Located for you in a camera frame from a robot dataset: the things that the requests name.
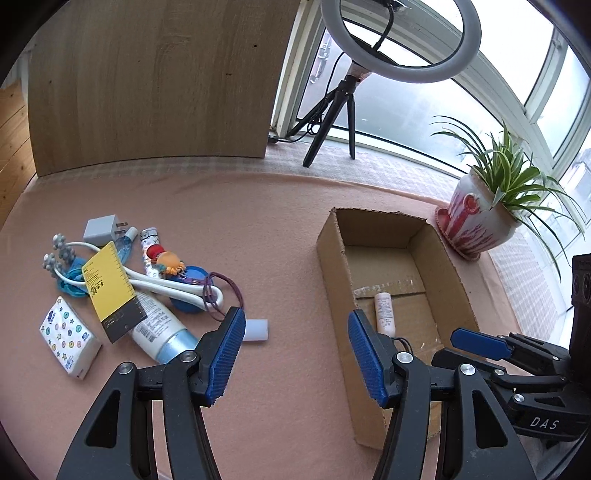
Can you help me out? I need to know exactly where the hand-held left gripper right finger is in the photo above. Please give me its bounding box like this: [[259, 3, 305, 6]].
[[347, 309, 539, 480]]

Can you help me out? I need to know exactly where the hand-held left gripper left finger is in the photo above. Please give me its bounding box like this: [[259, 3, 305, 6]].
[[55, 307, 247, 480]]

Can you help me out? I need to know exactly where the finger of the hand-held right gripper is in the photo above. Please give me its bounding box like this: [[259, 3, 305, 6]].
[[450, 328, 572, 378], [431, 348, 568, 402]]

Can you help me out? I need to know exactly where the cardboard box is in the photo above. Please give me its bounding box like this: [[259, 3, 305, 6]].
[[316, 208, 481, 450]]

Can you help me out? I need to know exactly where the small blue liquid bottle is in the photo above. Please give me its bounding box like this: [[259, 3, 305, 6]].
[[113, 226, 139, 264]]

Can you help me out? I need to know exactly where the white wall charger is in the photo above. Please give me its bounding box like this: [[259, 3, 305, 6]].
[[83, 215, 129, 247]]

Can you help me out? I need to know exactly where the white massage roller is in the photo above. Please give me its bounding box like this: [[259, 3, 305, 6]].
[[42, 233, 225, 308]]

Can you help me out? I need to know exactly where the white eraser block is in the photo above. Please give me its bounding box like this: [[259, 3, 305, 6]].
[[244, 318, 270, 343]]

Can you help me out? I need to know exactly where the small pale pink tube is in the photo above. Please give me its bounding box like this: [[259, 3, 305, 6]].
[[375, 292, 397, 337]]

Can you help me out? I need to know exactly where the white blue lotion tube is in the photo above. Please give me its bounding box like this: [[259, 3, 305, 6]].
[[131, 293, 201, 365]]

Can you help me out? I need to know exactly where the blue round lid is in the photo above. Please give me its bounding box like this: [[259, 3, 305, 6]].
[[168, 263, 211, 315]]

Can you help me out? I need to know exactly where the yellow paper ruler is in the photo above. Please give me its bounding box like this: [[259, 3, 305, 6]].
[[82, 241, 148, 344]]

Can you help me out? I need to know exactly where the patterned lip balm tube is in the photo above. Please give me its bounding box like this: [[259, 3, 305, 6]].
[[140, 225, 161, 278]]

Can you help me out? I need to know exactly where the patterned tissue pack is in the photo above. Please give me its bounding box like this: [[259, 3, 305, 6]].
[[39, 295, 102, 380]]

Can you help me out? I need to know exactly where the green spider plant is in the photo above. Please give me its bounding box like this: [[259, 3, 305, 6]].
[[429, 115, 587, 282]]

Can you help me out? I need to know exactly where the black tripod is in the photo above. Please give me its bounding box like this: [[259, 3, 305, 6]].
[[288, 65, 370, 168]]

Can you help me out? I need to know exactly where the light wooden board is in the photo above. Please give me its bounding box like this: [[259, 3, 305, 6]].
[[25, 0, 305, 178]]

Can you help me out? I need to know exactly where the pine plank panel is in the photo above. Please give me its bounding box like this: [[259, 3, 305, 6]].
[[0, 83, 38, 227]]

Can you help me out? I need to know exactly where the purple hair tie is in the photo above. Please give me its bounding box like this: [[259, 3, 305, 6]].
[[203, 272, 245, 324]]

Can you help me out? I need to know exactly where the orange toy keychain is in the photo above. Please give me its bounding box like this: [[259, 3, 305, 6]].
[[145, 244, 188, 280]]

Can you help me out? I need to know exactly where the black ring light cable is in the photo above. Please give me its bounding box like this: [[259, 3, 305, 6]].
[[268, 0, 407, 145]]

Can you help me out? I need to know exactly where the white ring light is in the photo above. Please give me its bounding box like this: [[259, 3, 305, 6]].
[[320, 0, 483, 84]]

